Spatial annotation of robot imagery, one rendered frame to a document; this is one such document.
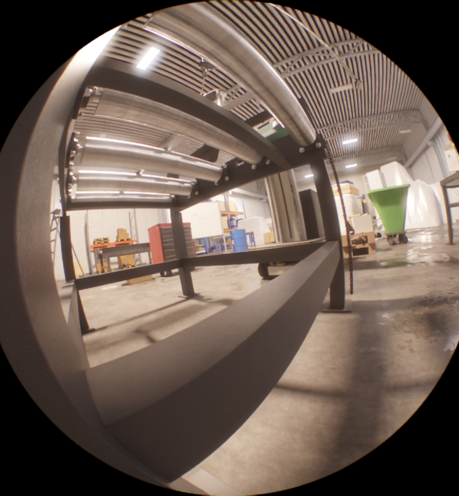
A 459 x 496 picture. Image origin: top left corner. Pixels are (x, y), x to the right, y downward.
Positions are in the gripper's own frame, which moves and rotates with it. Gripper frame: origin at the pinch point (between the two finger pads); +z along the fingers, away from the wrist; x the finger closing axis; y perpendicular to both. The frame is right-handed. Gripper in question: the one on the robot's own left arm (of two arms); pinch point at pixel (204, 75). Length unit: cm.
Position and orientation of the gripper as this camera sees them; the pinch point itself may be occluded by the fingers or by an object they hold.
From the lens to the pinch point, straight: 178.2
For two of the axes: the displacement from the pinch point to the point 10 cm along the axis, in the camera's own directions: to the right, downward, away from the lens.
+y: 7.2, 4.7, -5.2
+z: -1.2, 8.2, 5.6
